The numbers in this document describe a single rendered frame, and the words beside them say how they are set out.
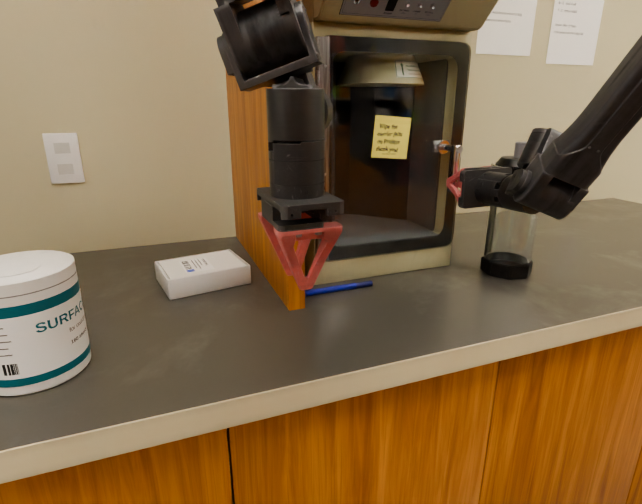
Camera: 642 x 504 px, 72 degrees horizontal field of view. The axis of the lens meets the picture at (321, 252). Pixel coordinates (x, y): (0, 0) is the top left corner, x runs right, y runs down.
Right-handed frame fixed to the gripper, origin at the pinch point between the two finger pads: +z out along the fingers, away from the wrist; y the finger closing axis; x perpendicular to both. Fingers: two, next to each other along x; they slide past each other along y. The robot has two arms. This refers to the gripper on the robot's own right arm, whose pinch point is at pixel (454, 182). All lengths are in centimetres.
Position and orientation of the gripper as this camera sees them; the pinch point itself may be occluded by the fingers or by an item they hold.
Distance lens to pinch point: 90.4
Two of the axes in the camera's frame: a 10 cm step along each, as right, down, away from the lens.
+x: 0.3, 9.6, 2.8
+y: -9.3, 1.3, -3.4
